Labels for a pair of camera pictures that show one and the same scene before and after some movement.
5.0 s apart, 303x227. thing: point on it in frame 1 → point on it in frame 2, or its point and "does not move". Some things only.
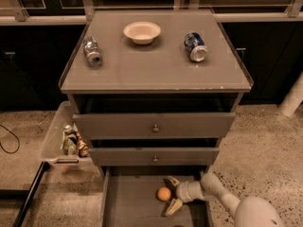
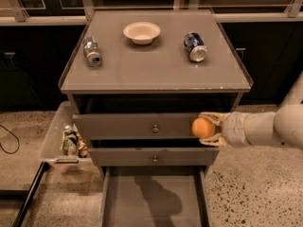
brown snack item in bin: x=82 y=147 does not move
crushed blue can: x=195 y=45 does not move
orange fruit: x=164 y=194 → x=203 y=128
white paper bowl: x=142 y=32 does not move
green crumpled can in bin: x=69 y=140 does not move
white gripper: x=185 y=192 → x=233 y=129
